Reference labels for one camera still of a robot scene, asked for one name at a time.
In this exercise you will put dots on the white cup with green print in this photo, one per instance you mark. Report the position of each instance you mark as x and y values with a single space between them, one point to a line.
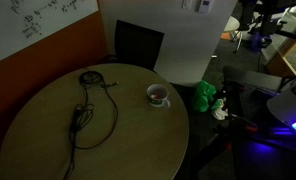
158 96

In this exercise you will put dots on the black chair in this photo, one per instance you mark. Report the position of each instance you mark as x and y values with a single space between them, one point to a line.
138 45

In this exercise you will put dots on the green plastic bag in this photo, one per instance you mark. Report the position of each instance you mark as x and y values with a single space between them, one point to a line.
203 95

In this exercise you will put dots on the white crumpled paper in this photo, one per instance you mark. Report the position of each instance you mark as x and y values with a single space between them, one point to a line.
220 111

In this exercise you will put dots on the black power adapter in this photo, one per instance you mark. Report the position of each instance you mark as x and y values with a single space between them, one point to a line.
76 117

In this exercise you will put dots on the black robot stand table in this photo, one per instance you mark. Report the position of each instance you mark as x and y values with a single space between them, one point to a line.
251 80

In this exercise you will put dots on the round white side table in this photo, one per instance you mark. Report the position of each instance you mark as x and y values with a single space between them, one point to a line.
230 25

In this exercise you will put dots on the red clamp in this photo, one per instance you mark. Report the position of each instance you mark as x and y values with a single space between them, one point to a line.
248 125

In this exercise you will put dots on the blue plastic object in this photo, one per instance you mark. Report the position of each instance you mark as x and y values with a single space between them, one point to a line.
258 40

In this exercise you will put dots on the whiteboard with writing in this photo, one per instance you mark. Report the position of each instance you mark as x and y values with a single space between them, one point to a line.
28 23

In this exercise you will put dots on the wooden cabinet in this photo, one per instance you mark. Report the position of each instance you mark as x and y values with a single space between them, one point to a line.
284 56

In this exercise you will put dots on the white light switch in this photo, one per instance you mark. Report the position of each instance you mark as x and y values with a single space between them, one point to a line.
187 4

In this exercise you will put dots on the white wall thermostat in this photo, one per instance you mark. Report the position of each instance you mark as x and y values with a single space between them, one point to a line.
204 5

